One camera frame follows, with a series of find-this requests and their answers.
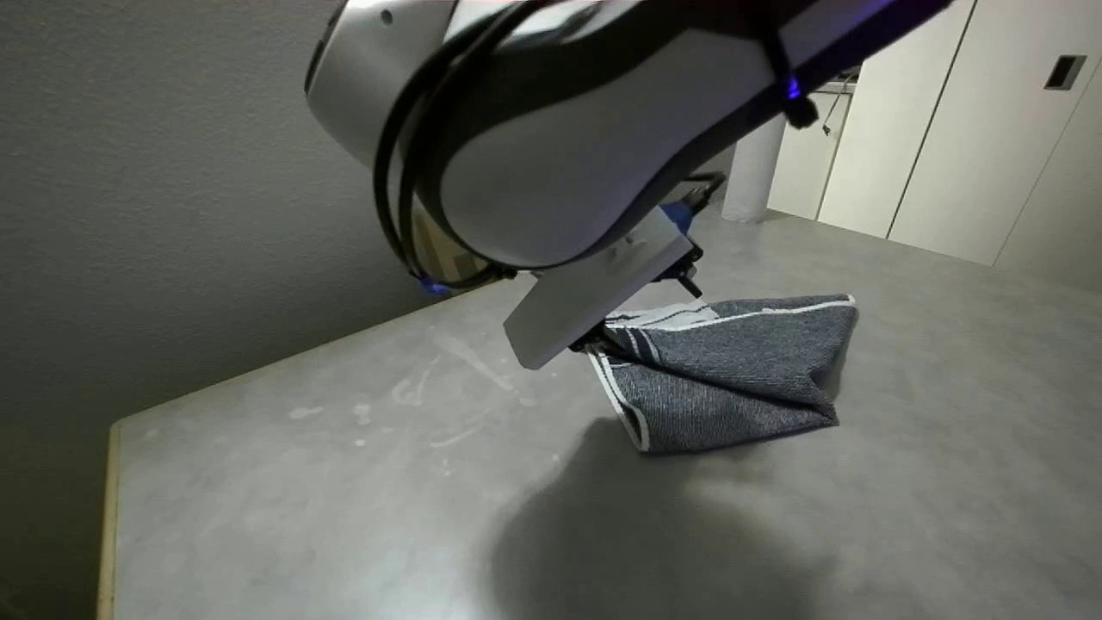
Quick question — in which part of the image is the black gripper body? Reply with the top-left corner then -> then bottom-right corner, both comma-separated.
572,239 -> 704,352

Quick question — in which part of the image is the grey blue towel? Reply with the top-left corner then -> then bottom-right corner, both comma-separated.
583,294 -> 858,455

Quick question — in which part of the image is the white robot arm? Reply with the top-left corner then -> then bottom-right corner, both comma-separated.
304,0 -> 952,370

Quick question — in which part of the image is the white kitchen cabinet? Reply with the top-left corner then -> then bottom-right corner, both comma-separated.
766,0 -> 1102,288

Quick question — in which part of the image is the white wrist camera plate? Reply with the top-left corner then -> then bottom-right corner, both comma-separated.
505,207 -> 694,370

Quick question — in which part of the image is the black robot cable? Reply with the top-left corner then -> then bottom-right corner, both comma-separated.
370,0 -> 824,288

